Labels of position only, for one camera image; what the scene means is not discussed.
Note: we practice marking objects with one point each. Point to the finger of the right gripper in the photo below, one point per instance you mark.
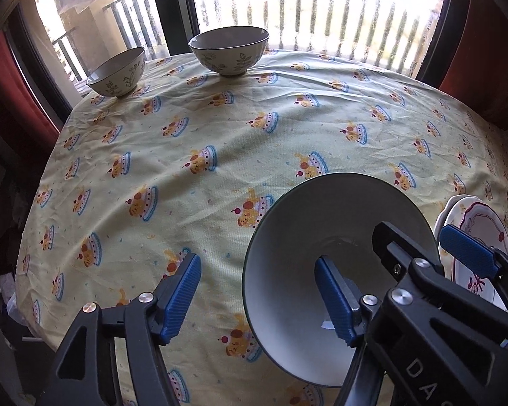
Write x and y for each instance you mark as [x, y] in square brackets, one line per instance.
[485, 262]
[406, 253]

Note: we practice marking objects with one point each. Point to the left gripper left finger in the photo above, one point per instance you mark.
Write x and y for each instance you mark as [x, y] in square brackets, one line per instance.
[85, 371]

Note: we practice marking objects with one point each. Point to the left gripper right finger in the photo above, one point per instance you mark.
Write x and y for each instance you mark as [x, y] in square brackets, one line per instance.
[353, 316]

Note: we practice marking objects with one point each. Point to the red trimmed white plate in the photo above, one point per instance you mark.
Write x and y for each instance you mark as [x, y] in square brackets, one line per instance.
[481, 222]

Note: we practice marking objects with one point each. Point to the leaf pattern bowl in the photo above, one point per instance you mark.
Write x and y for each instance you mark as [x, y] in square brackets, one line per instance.
[310, 261]
[230, 51]
[119, 75]

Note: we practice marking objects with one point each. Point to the beaded rim floral plate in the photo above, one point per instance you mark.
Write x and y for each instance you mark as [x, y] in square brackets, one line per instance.
[440, 221]

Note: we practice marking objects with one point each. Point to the red curtain right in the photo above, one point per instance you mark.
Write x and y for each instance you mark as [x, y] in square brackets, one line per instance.
[478, 72]

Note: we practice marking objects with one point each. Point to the red curtain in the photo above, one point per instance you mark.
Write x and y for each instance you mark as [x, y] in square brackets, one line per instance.
[21, 104]
[478, 72]

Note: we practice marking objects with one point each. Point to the yellow patterned tablecloth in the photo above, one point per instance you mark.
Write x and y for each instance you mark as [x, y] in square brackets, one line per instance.
[190, 161]

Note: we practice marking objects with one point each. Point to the balcony railing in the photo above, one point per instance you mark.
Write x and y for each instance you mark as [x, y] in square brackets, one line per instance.
[321, 12]

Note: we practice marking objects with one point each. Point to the red curtain left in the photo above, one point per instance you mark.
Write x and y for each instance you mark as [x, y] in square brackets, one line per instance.
[21, 104]

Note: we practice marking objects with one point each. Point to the black window frame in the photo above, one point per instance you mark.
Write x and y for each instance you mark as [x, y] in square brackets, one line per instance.
[169, 8]

